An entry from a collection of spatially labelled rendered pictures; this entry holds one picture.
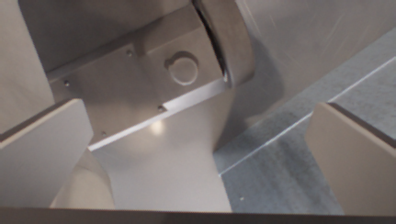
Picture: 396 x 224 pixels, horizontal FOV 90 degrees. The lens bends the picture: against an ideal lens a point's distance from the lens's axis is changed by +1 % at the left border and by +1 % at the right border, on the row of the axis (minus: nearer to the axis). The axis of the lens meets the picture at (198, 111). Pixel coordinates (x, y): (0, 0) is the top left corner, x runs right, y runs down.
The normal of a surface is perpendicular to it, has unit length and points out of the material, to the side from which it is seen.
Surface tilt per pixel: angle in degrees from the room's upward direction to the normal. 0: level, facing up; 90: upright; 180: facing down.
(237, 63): 18
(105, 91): 0
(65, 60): 0
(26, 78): 90
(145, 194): 0
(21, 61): 90
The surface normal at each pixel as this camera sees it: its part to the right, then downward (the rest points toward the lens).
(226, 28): 0.00, 0.20
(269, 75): 0.11, 0.37
